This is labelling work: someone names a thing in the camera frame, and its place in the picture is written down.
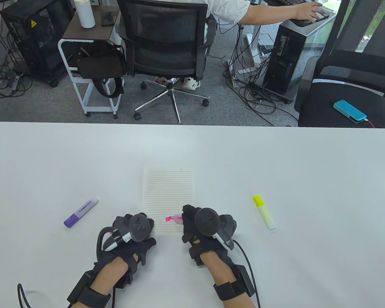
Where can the person's left forearm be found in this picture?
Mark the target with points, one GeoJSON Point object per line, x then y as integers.
{"type": "Point", "coordinates": [106, 279]}

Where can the black desk mat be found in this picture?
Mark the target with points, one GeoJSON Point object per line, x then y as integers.
{"type": "Point", "coordinates": [303, 23]}

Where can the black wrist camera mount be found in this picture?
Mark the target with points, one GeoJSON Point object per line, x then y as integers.
{"type": "Point", "coordinates": [133, 272]}
{"type": "Point", "coordinates": [197, 255]}

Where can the person's left hand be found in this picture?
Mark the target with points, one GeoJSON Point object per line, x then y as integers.
{"type": "Point", "coordinates": [138, 248]}

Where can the yellow highlighter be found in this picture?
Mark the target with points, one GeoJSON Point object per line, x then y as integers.
{"type": "Point", "coordinates": [264, 215]}

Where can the white side table brown top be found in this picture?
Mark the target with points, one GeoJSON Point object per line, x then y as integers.
{"type": "Point", "coordinates": [89, 30]}

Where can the dark brown bag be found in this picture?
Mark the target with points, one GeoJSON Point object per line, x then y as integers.
{"type": "Point", "coordinates": [99, 65]}

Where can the purple highlighter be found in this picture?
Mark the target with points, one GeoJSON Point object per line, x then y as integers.
{"type": "Point", "coordinates": [81, 211]}

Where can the silver and black computer tower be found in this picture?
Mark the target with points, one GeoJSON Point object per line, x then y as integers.
{"type": "Point", "coordinates": [282, 61]}

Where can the white desk leg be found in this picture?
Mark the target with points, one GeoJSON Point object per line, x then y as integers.
{"type": "Point", "coordinates": [252, 48]}

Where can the black phone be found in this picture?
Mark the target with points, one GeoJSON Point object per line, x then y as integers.
{"type": "Point", "coordinates": [107, 19]}

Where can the blue power bank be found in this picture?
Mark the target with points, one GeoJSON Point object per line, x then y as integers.
{"type": "Point", "coordinates": [348, 110]}

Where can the person's right forearm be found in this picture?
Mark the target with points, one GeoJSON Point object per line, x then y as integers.
{"type": "Point", "coordinates": [221, 272]}

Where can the person's right hand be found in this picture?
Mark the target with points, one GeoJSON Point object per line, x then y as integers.
{"type": "Point", "coordinates": [189, 224]}

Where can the black keyboard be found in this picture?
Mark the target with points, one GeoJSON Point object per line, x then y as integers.
{"type": "Point", "coordinates": [292, 2]}

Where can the black mesh office chair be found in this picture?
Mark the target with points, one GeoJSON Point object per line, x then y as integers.
{"type": "Point", "coordinates": [166, 38]}

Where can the white bottle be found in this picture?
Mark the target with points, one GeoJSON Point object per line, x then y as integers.
{"type": "Point", "coordinates": [85, 14]}

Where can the black padded office chair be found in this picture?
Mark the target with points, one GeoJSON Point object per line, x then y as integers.
{"type": "Point", "coordinates": [327, 106]}

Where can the pink highlighter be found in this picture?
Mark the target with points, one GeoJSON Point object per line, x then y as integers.
{"type": "Point", "coordinates": [178, 218]}

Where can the white lined paper sheet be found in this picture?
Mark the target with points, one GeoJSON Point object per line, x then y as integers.
{"type": "Point", "coordinates": [166, 189]}

